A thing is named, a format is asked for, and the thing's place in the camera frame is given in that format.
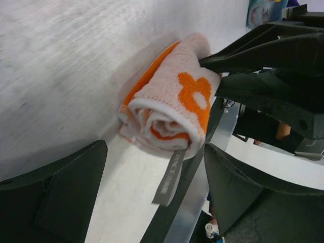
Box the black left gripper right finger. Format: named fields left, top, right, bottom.
left=204, top=144, right=323, bottom=242

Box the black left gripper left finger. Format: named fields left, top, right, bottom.
left=1, top=140, right=108, bottom=242

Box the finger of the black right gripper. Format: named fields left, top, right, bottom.
left=199, top=21, right=323, bottom=72
left=216, top=73, right=323, bottom=138

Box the orange flower pattern towel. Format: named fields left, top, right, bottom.
left=117, top=33, right=221, bottom=159

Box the teal plastic basket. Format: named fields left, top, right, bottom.
left=246, top=0, right=288, bottom=29

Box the grey towel hang loop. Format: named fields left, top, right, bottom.
left=152, top=150, right=186, bottom=207

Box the aluminium front rail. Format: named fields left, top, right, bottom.
left=164, top=103, right=240, bottom=243

